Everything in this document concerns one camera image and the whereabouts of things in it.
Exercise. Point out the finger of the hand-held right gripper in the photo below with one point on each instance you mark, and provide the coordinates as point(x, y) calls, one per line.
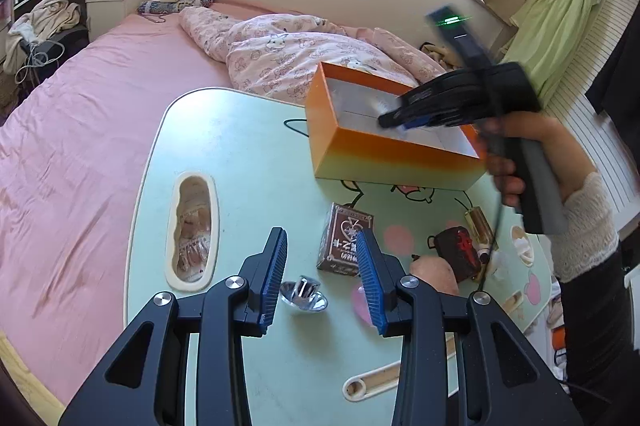
point(397, 118)

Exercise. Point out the black hanging garment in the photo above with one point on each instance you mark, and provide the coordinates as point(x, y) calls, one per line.
point(617, 71)

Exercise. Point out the pink sheet bed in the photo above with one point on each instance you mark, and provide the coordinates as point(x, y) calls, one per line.
point(100, 131)

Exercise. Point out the pale green cartoon desktop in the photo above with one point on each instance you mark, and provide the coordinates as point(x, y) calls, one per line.
point(240, 166)

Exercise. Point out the gold lipstick tube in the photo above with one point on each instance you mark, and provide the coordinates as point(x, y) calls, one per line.
point(477, 226)

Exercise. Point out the person's right forearm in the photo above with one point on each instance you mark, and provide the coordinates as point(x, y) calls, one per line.
point(595, 331)

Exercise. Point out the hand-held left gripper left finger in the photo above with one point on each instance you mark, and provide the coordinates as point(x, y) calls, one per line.
point(272, 278)

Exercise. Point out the person's right hand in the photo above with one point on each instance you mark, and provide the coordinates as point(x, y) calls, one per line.
point(560, 146)

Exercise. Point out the green hanging garment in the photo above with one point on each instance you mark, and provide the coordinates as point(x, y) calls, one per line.
point(560, 26)

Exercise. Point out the black red pouch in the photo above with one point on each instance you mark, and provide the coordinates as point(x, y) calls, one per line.
point(452, 251)

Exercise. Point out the blue patterned pillow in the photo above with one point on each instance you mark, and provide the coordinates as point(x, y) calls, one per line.
point(165, 6)

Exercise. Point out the brown printed carton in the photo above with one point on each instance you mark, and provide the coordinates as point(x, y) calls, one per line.
point(337, 231)

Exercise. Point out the white clothes heap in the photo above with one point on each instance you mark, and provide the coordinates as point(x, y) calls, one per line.
point(45, 16)

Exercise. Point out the pink round puff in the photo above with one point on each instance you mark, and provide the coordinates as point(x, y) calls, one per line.
point(435, 273)

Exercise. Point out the orange cardboard box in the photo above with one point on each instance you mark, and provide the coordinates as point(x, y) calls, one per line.
point(380, 156)

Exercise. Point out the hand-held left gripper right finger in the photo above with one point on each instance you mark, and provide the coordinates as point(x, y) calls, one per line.
point(371, 286)

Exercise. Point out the pink printed quilt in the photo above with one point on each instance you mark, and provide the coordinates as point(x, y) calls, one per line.
point(280, 51)

